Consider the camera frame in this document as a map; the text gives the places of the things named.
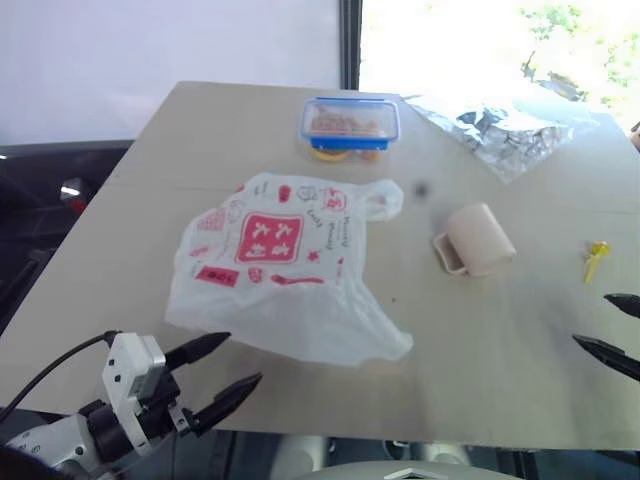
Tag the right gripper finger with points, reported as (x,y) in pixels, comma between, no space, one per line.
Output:
(628,303)
(612,355)

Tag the beige plastic mug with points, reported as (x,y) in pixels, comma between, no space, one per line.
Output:
(482,240)

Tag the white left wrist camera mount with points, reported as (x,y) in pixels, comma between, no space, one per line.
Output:
(122,370)

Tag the dark furniture beside table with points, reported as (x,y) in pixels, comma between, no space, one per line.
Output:
(45,210)

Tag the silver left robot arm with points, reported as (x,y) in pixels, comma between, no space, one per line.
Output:
(47,442)

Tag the clear blue-lidded food container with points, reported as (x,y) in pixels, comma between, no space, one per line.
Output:
(350,122)

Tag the dark window frame post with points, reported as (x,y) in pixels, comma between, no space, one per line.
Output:
(350,42)

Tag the crumpled silver foil bag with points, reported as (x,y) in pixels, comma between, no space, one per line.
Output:
(505,132)

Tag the small orange round piece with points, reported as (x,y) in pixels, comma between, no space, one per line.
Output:
(372,156)

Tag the white red-printed plastic bag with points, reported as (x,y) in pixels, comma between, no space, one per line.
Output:
(280,270)

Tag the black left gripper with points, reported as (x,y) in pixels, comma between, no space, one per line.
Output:
(161,402)

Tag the small yellow plastic clip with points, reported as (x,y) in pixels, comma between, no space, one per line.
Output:
(596,252)

